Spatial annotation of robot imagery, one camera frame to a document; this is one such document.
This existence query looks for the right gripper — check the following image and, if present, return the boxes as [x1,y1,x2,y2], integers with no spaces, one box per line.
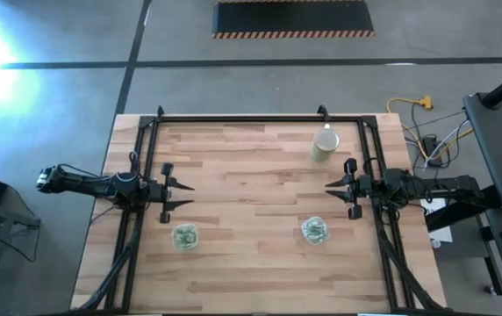
[324,157,373,220]

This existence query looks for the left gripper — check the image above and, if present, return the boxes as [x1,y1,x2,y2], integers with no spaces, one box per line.
[147,162,196,224]

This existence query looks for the green white sweetener packet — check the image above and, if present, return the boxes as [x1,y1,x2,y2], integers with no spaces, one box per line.
[174,226,190,247]
[312,220,328,244]
[183,227,198,249]
[303,219,320,241]

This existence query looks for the clear plastic bin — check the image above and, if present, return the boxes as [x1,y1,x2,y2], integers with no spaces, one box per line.
[300,215,330,246]
[171,222,200,252]

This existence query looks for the white paper sheet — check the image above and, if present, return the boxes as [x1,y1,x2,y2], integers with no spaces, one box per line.
[418,197,454,245]

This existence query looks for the black power strip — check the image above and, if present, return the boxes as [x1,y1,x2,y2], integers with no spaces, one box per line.
[421,134,443,167]

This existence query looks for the black hazard-striped floor mat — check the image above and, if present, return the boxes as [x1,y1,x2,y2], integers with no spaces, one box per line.
[211,0,376,40]

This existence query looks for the yellow extension cord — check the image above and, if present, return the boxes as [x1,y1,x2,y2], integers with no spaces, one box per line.
[385,95,475,160]

